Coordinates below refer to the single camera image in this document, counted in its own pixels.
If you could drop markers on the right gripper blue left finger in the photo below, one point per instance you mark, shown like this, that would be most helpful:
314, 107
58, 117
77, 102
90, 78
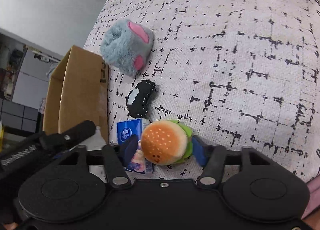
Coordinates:
128, 150

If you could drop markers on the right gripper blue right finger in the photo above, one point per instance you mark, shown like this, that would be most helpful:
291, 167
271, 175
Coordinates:
201, 150

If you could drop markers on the blue tissue packet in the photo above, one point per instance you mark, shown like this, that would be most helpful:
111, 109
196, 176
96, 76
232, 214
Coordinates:
125, 129

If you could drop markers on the plush hamburger toy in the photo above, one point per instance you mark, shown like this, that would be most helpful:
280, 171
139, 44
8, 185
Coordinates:
167, 142

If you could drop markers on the black felt stitched toy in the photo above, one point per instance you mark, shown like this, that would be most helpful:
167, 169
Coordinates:
137, 99

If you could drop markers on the grey fluffy plush slipper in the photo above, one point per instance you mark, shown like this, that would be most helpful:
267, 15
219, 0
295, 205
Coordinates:
126, 45

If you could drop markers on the brown cardboard box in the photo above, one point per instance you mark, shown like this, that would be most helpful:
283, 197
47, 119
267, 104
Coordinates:
78, 90

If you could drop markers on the grey shelf cabinet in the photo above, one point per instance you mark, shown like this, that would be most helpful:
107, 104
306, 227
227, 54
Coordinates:
25, 74

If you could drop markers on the white black patterned bedspread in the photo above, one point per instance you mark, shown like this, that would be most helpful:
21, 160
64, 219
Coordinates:
238, 72

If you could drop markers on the pink bed sheet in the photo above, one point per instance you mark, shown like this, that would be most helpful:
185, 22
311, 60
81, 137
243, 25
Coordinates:
314, 189

